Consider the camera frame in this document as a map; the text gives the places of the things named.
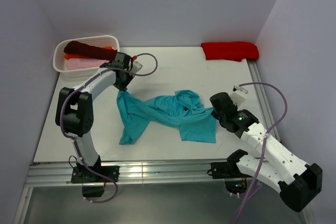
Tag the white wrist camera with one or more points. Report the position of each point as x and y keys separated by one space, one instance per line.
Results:
x=238 y=96
x=135 y=67

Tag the white plastic basket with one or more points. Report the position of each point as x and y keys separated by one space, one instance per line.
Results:
x=59 y=60

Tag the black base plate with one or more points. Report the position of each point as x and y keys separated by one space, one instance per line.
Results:
x=235 y=182
x=94 y=180

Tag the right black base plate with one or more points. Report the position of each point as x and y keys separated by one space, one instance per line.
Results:
x=235 y=182

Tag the aluminium front rail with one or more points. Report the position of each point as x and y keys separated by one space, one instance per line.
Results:
x=157 y=172

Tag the aluminium right side rail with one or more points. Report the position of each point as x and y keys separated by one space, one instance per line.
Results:
x=261 y=95

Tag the aluminium rail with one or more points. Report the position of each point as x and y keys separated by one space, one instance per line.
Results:
x=261 y=95
x=157 y=172

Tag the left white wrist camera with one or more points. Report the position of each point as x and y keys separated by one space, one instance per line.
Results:
x=135 y=67

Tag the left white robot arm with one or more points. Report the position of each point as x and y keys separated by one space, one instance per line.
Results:
x=74 y=114

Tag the dark red rolled shirt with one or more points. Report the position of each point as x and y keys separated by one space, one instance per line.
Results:
x=90 y=52

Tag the orange rolled shirt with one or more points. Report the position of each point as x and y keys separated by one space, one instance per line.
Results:
x=70 y=56

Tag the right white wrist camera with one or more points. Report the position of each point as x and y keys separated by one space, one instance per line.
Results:
x=238 y=96

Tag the pink rolled shirt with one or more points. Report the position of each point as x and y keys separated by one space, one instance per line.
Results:
x=81 y=63

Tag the red folded t shirt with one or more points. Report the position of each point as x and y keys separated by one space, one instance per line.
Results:
x=232 y=51

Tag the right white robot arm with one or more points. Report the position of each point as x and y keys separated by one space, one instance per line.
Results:
x=296 y=181

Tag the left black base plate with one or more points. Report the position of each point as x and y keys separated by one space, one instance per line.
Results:
x=94 y=180

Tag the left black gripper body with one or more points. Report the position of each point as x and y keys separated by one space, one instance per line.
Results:
x=122 y=84

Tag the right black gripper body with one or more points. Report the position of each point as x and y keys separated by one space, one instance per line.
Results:
x=216 y=115

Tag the teal t shirt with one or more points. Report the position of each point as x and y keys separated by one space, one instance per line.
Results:
x=182 y=110

